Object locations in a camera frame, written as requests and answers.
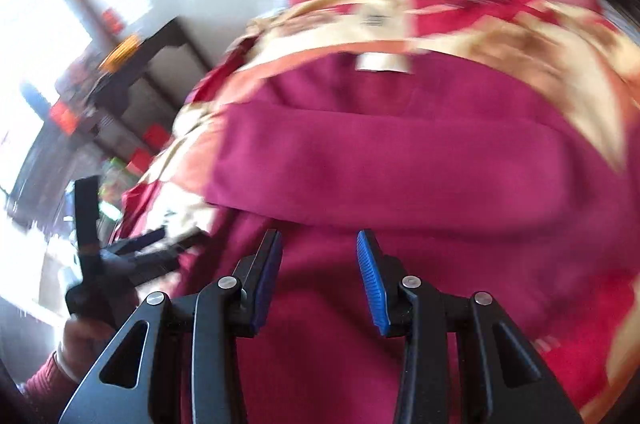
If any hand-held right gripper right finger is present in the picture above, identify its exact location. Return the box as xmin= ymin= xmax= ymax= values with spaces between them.
xmin=356 ymin=229 xmax=586 ymax=424

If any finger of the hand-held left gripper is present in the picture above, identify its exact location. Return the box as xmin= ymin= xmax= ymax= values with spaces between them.
xmin=126 ymin=230 xmax=212 ymax=279
xmin=106 ymin=226 xmax=169 ymax=256

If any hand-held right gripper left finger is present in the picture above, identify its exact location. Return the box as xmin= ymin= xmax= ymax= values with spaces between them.
xmin=59 ymin=229 xmax=284 ymax=424

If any maroon knit garment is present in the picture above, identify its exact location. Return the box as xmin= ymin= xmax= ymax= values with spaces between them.
xmin=179 ymin=48 xmax=640 ymax=424

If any person's left forearm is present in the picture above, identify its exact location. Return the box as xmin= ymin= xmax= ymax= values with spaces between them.
xmin=20 ymin=350 xmax=77 ymax=406

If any person's left hand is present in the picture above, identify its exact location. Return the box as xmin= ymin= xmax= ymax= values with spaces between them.
xmin=55 ymin=316 xmax=124 ymax=377

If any red paper bag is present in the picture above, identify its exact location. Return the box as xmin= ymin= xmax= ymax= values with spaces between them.
xmin=142 ymin=126 xmax=169 ymax=150

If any orange yellow object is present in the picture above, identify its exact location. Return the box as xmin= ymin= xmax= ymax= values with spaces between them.
xmin=97 ymin=34 xmax=142 ymax=73

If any dark wooden table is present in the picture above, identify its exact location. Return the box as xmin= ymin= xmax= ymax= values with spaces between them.
xmin=60 ymin=16 xmax=217 ymax=165

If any printed red orange blanket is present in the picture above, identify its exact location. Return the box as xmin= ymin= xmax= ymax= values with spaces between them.
xmin=115 ymin=0 xmax=640 ymax=424

